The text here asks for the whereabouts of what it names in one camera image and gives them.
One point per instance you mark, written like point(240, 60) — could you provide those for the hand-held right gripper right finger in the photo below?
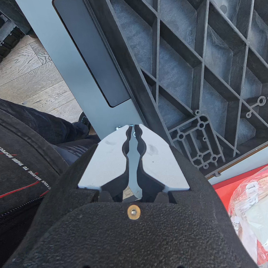
point(163, 165)

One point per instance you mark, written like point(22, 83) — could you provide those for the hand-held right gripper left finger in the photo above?
point(104, 163)

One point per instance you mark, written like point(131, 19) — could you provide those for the grey desk with wooden edge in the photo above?
point(240, 167)

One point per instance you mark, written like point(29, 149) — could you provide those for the grey metal desk leg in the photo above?
point(69, 62)

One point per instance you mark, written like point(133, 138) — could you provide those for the person's dark shoe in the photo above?
point(84, 123)

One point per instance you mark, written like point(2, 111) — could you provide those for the red flat box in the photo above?
point(225, 193)

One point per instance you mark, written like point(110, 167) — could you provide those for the person's dark pants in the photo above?
point(41, 123)

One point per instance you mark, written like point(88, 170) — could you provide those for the black ribbed plastic panel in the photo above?
point(178, 69)

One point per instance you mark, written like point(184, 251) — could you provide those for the clear plastic bag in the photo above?
point(251, 219)

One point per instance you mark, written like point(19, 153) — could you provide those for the black plastic crate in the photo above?
point(10, 31)

